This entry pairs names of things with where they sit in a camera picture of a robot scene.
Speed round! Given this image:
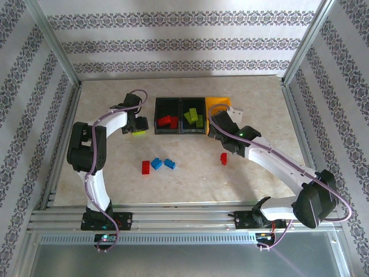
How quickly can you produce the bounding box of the yellow bin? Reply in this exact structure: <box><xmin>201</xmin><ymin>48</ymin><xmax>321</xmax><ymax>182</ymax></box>
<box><xmin>205</xmin><ymin>96</ymin><xmax>232</xmax><ymax>136</ymax></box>

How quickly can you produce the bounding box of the black bin with red bricks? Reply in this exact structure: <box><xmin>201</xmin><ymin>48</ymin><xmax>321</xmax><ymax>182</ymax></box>
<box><xmin>154</xmin><ymin>97</ymin><xmax>182</xmax><ymax>136</ymax></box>

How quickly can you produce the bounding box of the black bin with green bricks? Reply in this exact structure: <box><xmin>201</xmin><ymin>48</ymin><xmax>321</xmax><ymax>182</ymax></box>
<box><xmin>180</xmin><ymin>97</ymin><xmax>208</xmax><ymax>136</ymax></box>

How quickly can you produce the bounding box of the grey metal sheet panel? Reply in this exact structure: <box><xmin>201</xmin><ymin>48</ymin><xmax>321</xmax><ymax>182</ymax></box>
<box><xmin>27</xmin><ymin>244</ymin><xmax>344</xmax><ymax>277</ymax></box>

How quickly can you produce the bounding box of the small lit circuit board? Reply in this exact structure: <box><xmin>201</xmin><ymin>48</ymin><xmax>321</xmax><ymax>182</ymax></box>
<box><xmin>95</xmin><ymin>233</ymin><xmax>118</xmax><ymax>243</ymax></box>

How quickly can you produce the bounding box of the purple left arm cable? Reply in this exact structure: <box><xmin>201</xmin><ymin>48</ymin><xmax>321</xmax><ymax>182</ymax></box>
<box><xmin>85</xmin><ymin>89</ymin><xmax>148</xmax><ymax>253</ymax></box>

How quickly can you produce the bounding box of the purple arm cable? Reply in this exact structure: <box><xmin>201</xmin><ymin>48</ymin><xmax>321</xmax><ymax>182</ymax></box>
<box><xmin>85</xmin><ymin>89</ymin><xmax>148</xmax><ymax>253</ymax></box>
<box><xmin>209</xmin><ymin>104</ymin><xmax>353</xmax><ymax>251</ymax></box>

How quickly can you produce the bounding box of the aluminium side rail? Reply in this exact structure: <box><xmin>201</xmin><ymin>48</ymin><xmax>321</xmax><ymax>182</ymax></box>
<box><xmin>279</xmin><ymin>80</ymin><xmax>341</xmax><ymax>208</ymax></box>
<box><xmin>40</xmin><ymin>82</ymin><xmax>84</xmax><ymax>210</ymax></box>

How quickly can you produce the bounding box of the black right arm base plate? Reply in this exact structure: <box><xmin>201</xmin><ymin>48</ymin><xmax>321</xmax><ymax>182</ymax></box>
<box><xmin>235</xmin><ymin>211</ymin><xmax>289</xmax><ymax>231</ymax></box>

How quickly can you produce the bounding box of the aluminium frame post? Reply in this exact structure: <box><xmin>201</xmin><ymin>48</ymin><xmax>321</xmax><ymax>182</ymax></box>
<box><xmin>279</xmin><ymin>0</ymin><xmax>341</xmax><ymax>86</ymax></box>
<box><xmin>24</xmin><ymin>0</ymin><xmax>83</xmax><ymax>87</ymax></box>

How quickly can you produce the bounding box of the aluminium mounting rail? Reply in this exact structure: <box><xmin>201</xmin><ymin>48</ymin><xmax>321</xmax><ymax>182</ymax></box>
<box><xmin>27</xmin><ymin>203</ymin><xmax>344</xmax><ymax>233</ymax></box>

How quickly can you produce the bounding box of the grey slotted cable duct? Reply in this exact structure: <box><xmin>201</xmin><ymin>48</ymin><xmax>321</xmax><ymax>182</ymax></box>
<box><xmin>37</xmin><ymin>233</ymin><xmax>260</xmax><ymax>246</ymax></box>

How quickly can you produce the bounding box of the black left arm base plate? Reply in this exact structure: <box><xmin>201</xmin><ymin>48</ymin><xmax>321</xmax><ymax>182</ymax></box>
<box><xmin>80</xmin><ymin>212</ymin><xmax>134</xmax><ymax>231</ymax></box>

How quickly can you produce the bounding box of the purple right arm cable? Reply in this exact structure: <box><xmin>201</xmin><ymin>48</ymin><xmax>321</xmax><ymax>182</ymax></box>
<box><xmin>209</xmin><ymin>104</ymin><xmax>353</xmax><ymax>251</ymax></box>

